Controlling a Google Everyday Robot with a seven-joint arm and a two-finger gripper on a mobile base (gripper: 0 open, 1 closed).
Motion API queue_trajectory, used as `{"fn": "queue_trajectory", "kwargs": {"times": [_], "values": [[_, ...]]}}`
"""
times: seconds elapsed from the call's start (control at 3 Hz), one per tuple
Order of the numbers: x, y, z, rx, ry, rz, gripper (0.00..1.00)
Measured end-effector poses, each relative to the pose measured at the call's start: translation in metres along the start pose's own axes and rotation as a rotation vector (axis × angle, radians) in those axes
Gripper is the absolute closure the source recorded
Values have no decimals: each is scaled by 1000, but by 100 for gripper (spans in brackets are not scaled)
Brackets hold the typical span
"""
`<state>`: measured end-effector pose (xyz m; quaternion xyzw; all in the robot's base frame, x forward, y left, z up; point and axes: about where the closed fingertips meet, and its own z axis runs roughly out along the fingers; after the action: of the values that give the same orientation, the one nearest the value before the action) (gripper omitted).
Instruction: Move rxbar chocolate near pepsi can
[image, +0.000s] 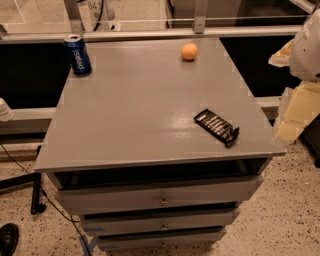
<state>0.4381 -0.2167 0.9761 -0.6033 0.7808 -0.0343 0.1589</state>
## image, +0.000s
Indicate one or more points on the grey metal frame rail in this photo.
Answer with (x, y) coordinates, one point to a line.
(51, 20)

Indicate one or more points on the orange fruit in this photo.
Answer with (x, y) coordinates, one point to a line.
(189, 51)

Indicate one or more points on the bottom grey drawer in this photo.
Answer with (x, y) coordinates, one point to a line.
(160, 238)

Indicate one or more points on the black shoe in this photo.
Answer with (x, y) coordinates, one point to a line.
(9, 235)

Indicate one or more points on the white bottle at left edge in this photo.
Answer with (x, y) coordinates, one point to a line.
(6, 113)

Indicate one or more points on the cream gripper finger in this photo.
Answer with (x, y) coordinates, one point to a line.
(298, 108)
(281, 57)

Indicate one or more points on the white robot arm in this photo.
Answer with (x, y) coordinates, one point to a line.
(304, 60)

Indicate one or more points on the top grey drawer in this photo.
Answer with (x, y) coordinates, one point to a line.
(132, 198)

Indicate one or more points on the middle grey drawer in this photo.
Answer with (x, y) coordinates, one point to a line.
(164, 222)

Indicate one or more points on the black rxbar chocolate wrapper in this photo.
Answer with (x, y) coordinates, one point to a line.
(221, 129)

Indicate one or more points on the grey drawer cabinet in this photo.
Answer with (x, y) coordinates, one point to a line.
(131, 123)

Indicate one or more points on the blue pepsi can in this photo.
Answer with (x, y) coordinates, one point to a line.
(77, 53)

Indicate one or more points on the grey drawer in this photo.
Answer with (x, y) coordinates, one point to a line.
(132, 198)
(160, 238)
(164, 222)

